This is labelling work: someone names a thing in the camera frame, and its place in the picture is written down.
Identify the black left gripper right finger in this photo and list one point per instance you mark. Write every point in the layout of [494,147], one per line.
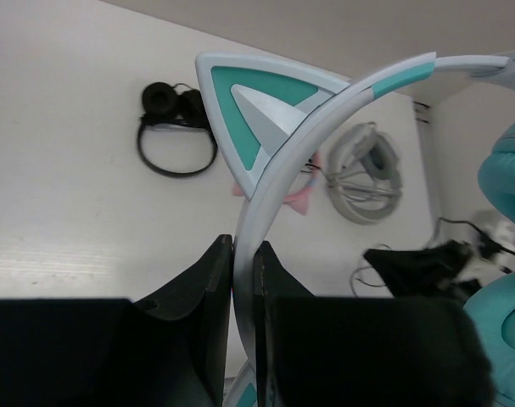
[344,351]

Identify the teal white cat-ear headphones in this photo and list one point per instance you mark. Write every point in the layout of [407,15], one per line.
[269,116]

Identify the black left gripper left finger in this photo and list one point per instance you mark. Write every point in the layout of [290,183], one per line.
[167,349]

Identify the grey white headphones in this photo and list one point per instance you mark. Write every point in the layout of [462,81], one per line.
[362,174]

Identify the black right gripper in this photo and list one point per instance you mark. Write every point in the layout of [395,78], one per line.
[429,272]

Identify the pink blue cat-ear headphones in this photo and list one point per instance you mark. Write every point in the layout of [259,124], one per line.
[299,200]

